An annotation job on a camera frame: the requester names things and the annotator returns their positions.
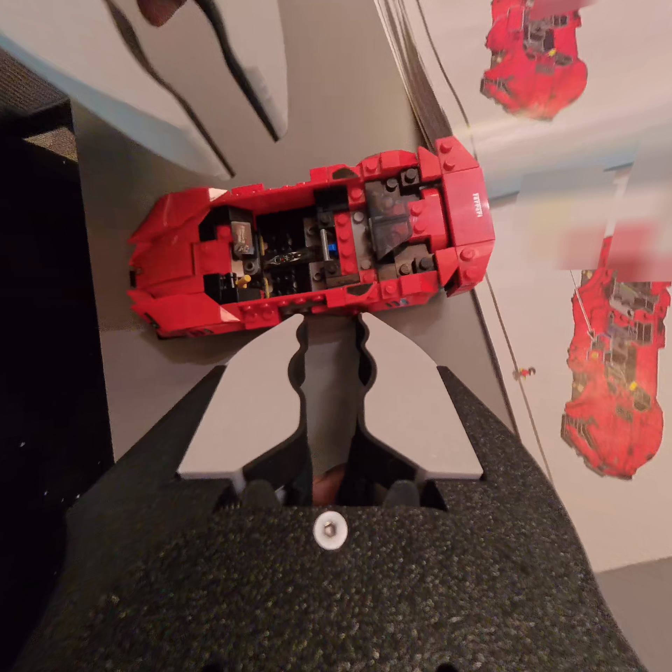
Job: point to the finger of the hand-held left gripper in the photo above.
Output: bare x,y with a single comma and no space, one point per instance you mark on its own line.
262,47
78,52

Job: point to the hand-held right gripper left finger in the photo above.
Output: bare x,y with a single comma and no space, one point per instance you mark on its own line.
246,414

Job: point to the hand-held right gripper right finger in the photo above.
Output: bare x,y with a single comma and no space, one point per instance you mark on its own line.
420,420

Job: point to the red lego car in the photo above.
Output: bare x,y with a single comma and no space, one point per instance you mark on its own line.
315,236

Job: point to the lego instruction booklet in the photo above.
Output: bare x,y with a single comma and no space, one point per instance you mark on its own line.
525,472

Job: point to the person's right hand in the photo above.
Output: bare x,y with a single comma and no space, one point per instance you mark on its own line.
328,485

